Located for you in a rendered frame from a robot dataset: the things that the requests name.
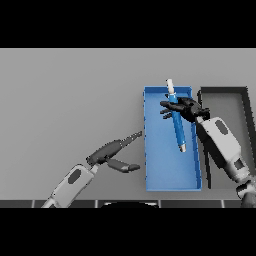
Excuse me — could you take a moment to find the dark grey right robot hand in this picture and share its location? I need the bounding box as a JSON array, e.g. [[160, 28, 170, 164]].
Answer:
[[159, 96, 211, 123]]

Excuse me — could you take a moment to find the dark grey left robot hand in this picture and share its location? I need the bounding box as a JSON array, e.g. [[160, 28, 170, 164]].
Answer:
[[86, 130, 143, 174]]

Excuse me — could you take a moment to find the blue pipe with pale ends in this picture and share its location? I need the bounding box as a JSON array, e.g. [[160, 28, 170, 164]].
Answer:
[[165, 78, 187, 153]]

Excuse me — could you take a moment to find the dark grey bin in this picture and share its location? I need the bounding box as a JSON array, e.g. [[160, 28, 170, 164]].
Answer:
[[197, 86, 256, 190]]

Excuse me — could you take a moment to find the blue bin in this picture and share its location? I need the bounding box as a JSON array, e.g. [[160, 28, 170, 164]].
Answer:
[[143, 85, 203, 192]]

